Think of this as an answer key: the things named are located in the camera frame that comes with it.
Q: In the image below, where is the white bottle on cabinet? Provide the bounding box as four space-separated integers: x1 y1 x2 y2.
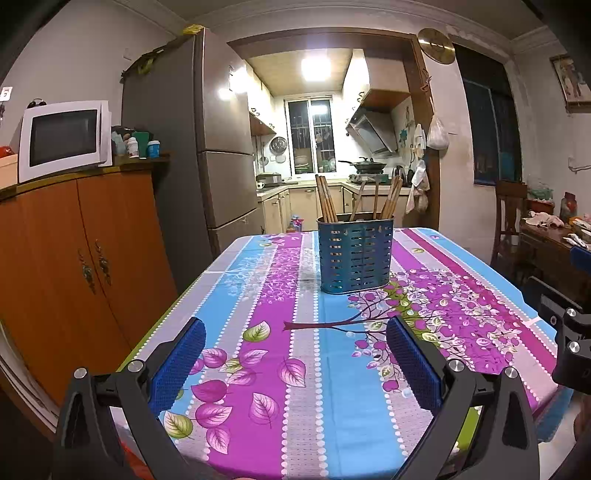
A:
125 136 139 158

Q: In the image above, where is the range hood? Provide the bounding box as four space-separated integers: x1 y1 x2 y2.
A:
346 109 398 158

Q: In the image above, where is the white microwave oven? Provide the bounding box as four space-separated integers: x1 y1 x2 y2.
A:
18 100 113 183

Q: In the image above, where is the blue perforated utensil holder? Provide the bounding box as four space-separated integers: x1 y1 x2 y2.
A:
317 212 394 295

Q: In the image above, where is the framed wall picture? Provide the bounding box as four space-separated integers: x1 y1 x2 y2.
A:
550 55 590 113

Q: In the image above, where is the dark window with frame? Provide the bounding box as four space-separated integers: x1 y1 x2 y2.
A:
455 45 522 185

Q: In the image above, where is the hanging cloth rag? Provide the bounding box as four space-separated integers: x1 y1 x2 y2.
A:
405 159 430 214

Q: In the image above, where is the orange wooden cabinet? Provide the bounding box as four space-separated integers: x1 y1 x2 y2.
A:
0 156 180 439

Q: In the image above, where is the floral striped tablecloth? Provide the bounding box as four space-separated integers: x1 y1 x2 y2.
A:
132 228 571 479

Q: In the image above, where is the hanging white plastic bag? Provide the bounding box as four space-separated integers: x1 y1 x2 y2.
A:
427 114 450 151

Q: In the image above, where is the black wok on stove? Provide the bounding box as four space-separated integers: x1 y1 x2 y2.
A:
339 157 387 175

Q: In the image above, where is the round brass wall clock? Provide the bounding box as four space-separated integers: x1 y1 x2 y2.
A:
418 28 456 65

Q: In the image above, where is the kitchen window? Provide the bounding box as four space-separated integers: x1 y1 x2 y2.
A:
287 97 337 175

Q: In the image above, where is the grey refrigerator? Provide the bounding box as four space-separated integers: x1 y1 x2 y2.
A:
121 28 263 290

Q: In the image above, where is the dark wooden chair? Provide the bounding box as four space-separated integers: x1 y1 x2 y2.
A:
490 180 527 268

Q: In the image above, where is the cluttered wooden side table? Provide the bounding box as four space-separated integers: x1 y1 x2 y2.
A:
516 210 590 306

